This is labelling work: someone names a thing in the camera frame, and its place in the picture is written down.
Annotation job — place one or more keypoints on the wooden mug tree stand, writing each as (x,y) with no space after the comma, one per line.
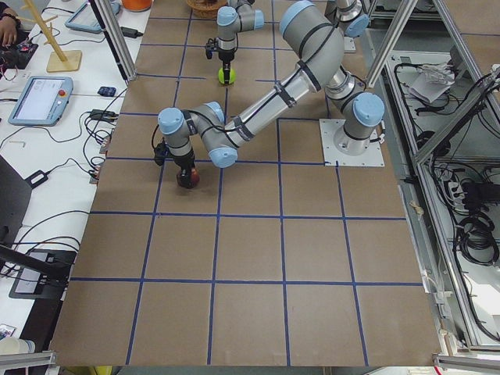
(59,60)

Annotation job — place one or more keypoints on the black power adapter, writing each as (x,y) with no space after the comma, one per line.
(131,32)

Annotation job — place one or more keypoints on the blue teach pendant near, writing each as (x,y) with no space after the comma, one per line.
(42,101)

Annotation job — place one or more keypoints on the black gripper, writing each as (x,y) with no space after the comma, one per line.
(185,162)
(226,57)

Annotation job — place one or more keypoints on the blue teach pendant far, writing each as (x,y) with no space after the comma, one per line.
(84,20)

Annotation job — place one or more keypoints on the person hand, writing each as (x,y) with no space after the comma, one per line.
(9,29)

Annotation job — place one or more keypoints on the small blue device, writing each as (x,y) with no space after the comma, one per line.
(107,91)

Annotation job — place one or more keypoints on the dark red apple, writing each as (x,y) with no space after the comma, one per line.
(188,178)

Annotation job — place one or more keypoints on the woven wicker basket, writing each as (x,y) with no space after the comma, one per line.
(206,9)

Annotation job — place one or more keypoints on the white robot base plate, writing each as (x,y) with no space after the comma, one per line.
(341,150)

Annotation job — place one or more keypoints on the blue teach pendant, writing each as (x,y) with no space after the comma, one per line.
(84,20)
(42,101)

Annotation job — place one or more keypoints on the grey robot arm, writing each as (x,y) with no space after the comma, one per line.
(318,41)
(239,16)

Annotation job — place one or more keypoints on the green apple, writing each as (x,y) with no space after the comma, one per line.
(226,77)

